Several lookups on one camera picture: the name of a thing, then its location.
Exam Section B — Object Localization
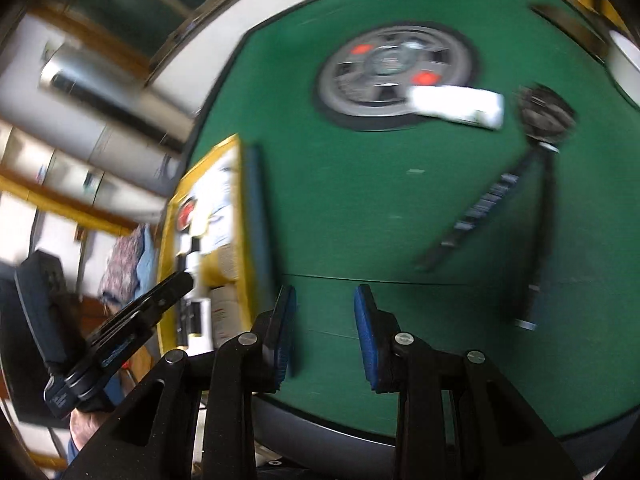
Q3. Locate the tall white plastic bottle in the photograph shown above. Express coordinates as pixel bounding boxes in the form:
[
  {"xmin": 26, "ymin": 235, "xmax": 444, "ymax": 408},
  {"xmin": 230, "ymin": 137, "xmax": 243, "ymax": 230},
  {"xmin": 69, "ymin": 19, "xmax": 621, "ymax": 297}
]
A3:
[{"xmin": 197, "ymin": 160, "xmax": 236, "ymax": 248}]

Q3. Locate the standing air conditioner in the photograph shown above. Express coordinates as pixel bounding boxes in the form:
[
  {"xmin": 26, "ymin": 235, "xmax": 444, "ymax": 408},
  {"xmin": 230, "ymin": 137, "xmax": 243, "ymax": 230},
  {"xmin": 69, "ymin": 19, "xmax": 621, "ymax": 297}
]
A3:
[{"xmin": 37, "ymin": 42, "xmax": 188, "ymax": 198}]

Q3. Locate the white rectangular carton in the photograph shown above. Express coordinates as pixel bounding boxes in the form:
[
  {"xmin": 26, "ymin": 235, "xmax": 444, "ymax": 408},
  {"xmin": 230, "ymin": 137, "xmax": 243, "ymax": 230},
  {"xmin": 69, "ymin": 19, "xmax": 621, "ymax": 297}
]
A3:
[{"xmin": 407, "ymin": 85, "xmax": 506, "ymax": 131}]

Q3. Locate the black comb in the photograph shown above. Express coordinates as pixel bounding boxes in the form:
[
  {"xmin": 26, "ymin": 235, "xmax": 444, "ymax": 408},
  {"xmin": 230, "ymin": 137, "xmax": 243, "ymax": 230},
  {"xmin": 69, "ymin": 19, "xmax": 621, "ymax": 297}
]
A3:
[{"xmin": 415, "ymin": 155, "xmax": 533, "ymax": 273}]

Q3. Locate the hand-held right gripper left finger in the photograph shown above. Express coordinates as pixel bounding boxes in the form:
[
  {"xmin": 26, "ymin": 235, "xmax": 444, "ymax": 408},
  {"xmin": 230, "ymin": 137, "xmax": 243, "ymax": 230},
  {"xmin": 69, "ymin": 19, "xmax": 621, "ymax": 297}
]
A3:
[{"xmin": 60, "ymin": 285, "xmax": 298, "ymax": 480}]

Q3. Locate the wooden framed window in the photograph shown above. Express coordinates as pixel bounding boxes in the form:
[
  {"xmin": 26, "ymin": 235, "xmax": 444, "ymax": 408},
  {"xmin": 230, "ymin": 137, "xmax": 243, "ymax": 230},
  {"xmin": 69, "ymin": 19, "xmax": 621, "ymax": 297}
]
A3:
[{"xmin": 65, "ymin": 0, "xmax": 226, "ymax": 71}]

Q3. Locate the white tray with yellow rim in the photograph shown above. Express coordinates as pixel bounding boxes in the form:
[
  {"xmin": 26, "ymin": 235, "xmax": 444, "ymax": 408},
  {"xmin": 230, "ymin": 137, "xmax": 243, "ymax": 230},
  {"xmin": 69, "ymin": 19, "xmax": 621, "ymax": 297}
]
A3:
[{"xmin": 157, "ymin": 134, "xmax": 278, "ymax": 356}]

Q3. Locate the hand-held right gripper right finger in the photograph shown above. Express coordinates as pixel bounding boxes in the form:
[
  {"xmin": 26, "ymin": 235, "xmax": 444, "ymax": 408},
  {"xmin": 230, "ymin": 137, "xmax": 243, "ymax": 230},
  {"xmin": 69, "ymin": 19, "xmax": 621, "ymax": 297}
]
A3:
[{"xmin": 354, "ymin": 284, "xmax": 583, "ymax": 480}]

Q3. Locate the small white pill bottle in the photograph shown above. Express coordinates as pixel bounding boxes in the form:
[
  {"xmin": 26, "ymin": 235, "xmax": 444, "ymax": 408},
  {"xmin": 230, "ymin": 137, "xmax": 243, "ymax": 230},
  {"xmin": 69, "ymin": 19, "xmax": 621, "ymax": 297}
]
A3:
[{"xmin": 209, "ymin": 285, "xmax": 242, "ymax": 346}]

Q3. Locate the round grey table control panel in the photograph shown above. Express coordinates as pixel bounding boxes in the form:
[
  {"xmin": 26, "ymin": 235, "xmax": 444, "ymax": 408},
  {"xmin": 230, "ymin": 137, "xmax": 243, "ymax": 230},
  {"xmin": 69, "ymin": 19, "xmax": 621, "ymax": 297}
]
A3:
[{"xmin": 315, "ymin": 22, "xmax": 481, "ymax": 131}]

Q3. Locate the patterned cloth pile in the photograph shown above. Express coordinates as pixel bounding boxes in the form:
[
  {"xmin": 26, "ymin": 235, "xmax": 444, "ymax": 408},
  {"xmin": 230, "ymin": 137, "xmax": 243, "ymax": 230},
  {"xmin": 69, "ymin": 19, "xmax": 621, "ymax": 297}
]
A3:
[{"xmin": 97, "ymin": 225, "xmax": 161, "ymax": 306}]

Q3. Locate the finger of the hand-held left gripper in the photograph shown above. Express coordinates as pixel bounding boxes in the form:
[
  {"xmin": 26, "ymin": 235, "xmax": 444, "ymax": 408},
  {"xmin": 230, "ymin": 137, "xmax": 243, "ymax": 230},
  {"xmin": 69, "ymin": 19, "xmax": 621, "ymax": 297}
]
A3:
[{"xmin": 67, "ymin": 270, "xmax": 196, "ymax": 386}]

